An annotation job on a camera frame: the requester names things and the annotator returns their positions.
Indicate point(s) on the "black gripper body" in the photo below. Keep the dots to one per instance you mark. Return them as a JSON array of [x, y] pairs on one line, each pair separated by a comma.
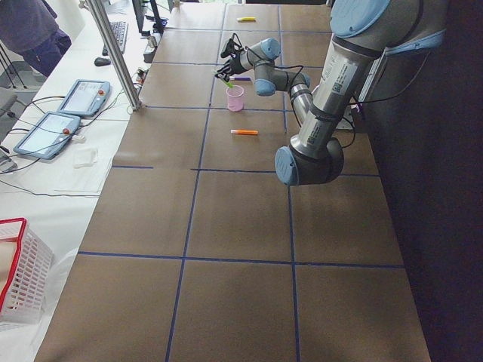
[[232, 65]]

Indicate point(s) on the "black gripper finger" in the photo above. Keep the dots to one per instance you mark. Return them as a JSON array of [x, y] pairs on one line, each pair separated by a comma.
[[222, 76]]

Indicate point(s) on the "green highlighter pen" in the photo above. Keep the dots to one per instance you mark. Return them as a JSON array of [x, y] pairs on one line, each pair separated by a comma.
[[228, 83]]

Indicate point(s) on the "yellow highlighter pen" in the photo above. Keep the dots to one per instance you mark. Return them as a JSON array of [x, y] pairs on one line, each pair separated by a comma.
[[246, 19]]

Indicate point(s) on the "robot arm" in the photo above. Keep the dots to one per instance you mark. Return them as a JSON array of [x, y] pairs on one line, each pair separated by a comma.
[[362, 31]]

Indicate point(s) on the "purple highlighter pen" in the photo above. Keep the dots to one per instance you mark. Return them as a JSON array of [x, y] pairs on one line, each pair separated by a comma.
[[239, 78]]

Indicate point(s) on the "pink mesh pen holder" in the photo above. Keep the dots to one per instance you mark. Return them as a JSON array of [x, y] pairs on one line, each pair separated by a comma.
[[235, 98]]

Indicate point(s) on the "orange highlighter pen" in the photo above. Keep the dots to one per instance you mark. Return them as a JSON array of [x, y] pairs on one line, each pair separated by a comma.
[[244, 132]]

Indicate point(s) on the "black keyboard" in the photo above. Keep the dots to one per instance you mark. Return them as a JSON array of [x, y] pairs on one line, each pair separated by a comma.
[[120, 32]]

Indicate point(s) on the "black computer mouse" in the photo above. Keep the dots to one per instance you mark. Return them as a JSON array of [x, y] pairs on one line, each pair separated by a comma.
[[101, 61]]

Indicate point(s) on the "far teach pendant tablet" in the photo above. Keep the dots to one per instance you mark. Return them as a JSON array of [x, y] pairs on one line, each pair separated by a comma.
[[85, 98]]

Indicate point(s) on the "teach pendant tablet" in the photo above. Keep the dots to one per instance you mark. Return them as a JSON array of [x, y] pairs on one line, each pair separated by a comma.
[[85, 98], [48, 136]]

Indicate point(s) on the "crumpled white tissue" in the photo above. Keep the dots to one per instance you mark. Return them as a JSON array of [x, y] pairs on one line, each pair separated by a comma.
[[85, 157]]

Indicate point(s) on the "near teach pendant tablet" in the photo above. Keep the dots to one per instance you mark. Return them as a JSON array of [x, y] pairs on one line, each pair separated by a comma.
[[48, 136]]

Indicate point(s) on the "person in dark clothes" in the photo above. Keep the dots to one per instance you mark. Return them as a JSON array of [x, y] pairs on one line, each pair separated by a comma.
[[29, 29]]

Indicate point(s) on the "white red plastic basket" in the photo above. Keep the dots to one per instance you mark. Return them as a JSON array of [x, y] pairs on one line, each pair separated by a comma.
[[25, 262]]

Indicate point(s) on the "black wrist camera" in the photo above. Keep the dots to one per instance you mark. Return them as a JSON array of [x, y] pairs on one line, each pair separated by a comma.
[[231, 49]]

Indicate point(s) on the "aluminium frame post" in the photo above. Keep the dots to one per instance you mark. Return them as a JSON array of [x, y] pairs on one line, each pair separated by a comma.
[[114, 52]]

